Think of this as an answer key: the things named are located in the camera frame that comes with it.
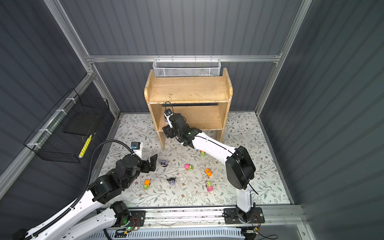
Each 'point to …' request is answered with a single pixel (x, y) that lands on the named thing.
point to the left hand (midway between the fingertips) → (148, 154)
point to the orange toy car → (208, 172)
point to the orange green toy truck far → (202, 153)
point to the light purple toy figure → (163, 163)
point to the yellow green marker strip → (85, 146)
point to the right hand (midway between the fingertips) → (172, 124)
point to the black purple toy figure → (171, 181)
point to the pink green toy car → (188, 167)
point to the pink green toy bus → (209, 188)
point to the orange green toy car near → (146, 184)
